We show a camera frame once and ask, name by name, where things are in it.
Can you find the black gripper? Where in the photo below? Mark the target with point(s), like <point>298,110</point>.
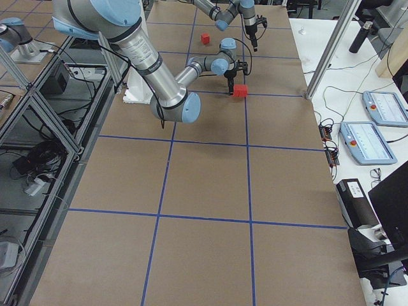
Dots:
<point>229,75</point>
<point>250,29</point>

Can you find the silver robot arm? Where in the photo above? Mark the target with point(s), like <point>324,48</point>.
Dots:
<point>120,22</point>
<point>223,18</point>

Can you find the black water bottle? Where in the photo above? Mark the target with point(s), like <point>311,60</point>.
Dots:
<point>360,37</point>

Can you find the near teach pendant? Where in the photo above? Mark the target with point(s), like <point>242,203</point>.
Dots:
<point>366,143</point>

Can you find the teach pendant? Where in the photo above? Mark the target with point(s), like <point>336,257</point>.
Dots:
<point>366,143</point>
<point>385,108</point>

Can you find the far teach pendant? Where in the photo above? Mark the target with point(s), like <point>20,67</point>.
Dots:
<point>385,108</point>

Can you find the eyeglasses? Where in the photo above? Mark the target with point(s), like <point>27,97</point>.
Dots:
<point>375,175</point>

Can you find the black box with label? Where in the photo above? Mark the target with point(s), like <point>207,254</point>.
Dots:
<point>354,204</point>

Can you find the black monitor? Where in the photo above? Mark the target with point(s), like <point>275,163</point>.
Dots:
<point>389,200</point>

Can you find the white camera stand post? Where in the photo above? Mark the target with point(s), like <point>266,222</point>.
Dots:
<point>137,90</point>

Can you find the aluminium frame post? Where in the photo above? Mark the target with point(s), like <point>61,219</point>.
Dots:
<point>338,32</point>

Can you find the aluminium side frame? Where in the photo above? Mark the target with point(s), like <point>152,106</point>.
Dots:
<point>51,110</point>

